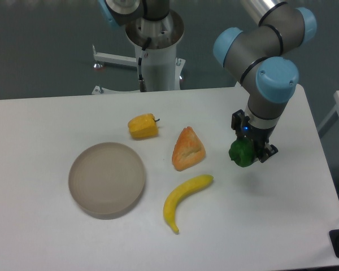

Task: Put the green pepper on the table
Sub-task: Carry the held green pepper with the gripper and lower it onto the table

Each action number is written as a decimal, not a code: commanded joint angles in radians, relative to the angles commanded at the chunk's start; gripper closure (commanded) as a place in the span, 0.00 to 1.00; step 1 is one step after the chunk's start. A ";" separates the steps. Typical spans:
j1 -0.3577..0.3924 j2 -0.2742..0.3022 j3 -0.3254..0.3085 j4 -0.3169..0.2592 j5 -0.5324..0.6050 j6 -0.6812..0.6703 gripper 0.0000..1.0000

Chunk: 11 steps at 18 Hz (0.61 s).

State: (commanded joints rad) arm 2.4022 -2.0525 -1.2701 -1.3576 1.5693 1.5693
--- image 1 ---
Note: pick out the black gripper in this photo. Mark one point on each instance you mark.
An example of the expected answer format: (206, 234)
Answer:
(246, 124)

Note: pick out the green toy pepper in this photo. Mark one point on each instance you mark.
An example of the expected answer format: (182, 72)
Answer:
(242, 152)

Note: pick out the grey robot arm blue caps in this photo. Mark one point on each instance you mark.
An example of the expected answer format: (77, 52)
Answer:
(254, 59)

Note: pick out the yellow toy pepper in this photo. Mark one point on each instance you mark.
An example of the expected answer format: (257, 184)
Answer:
(143, 126)

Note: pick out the orange toy bread slice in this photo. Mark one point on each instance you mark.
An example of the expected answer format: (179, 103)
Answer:
(188, 150)

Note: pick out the yellow toy banana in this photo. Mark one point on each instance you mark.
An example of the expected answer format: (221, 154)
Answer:
(180, 193)

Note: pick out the beige round plate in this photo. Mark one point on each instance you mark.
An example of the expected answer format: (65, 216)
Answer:
(107, 180)

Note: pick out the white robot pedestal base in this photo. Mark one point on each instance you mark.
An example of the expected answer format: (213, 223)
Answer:
(155, 45)

